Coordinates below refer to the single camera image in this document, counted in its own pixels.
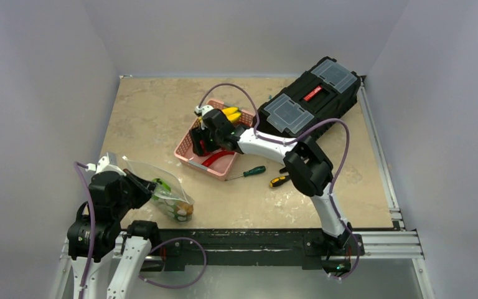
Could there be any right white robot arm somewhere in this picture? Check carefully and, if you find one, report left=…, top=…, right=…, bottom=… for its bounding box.
left=194, top=105, right=356, bottom=254

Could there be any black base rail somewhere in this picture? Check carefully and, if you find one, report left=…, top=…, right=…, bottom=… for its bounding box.
left=142, top=228, right=365, bottom=274

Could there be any black plastic toolbox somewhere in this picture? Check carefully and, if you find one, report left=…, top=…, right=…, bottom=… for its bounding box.
left=257, top=57, right=361, bottom=138

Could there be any green handled screwdriver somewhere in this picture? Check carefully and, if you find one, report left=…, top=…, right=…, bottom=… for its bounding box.
left=225, top=166, right=266, bottom=181

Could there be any clear zip top bag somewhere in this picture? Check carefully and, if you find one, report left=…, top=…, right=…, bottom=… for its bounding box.
left=122, top=156, right=195, bottom=223

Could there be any black yellow screwdriver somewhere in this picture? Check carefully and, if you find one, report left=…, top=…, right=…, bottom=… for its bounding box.
left=269, top=175, right=291, bottom=188

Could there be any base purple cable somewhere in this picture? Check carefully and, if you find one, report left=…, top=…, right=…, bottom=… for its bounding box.
left=138, top=237, right=208, bottom=290

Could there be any yellow lemon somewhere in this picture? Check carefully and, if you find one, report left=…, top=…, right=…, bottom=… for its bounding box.
left=179, top=202, right=194, bottom=217

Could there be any green striped melon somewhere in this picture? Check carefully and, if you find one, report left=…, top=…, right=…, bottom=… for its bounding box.
left=152, top=178, right=171, bottom=192

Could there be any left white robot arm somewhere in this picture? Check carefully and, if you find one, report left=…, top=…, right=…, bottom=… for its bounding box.
left=67, top=169, right=162, bottom=298

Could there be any red chili pepper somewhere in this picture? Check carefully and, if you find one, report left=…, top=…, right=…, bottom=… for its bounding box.
left=201, top=150, right=235, bottom=168

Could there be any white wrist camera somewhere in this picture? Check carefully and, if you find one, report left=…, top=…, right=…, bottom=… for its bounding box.
left=85, top=151, right=126, bottom=176
left=194, top=105, right=213, bottom=117

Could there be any yellow banana bunch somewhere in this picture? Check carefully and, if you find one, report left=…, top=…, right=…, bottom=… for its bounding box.
left=221, top=107, right=242, bottom=123

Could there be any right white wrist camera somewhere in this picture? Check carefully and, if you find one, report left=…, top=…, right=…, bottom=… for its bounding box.
left=194, top=105, right=213, bottom=117

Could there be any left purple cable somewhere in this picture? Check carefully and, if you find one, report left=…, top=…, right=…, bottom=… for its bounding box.
left=73, top=161, right=98, bottom=299

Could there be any pink plastic basket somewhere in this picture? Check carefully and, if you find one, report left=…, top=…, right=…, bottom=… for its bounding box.
left=174, top=99, right=255, bottom=181

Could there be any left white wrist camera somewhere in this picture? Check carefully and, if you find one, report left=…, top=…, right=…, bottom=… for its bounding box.
left=85, top=151, right=126, bottom=176

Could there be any green bell pepper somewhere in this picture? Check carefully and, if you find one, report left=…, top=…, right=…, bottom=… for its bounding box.
left=151, top=193, right=188, bottom=222

